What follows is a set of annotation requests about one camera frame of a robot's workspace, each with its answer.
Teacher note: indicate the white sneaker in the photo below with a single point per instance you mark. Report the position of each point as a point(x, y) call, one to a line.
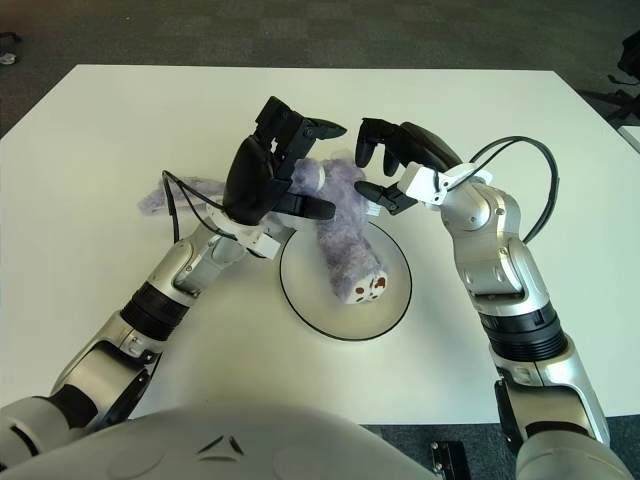
point(6, 58)

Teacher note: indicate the white side table edge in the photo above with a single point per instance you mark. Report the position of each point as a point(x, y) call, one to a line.
point(633, 137)

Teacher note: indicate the white plate with black rim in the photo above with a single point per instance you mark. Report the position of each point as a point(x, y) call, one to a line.
point(350, 320)

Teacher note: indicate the black bracket with screws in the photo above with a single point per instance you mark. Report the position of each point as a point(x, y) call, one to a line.
point(450, 460)

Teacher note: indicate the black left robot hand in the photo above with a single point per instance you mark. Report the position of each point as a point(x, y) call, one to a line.
point(250, 185)

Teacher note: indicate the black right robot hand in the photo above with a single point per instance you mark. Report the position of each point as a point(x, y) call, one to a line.
point(425, 147)

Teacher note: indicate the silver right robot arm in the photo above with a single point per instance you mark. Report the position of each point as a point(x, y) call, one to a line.
point(505, 260)

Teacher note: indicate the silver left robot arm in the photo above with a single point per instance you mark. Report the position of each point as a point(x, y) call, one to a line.
point(165, 275)

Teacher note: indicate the black tripod stand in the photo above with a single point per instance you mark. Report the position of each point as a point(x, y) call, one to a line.
point(630, 60)

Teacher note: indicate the purple plush bunny doll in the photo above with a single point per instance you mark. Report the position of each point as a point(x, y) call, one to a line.
point(345, 235)

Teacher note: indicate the silver robot torso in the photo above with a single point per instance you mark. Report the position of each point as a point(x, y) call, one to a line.
point(250, 440)

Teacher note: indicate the black office chair base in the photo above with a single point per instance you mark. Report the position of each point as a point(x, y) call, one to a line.
point(10, 36)

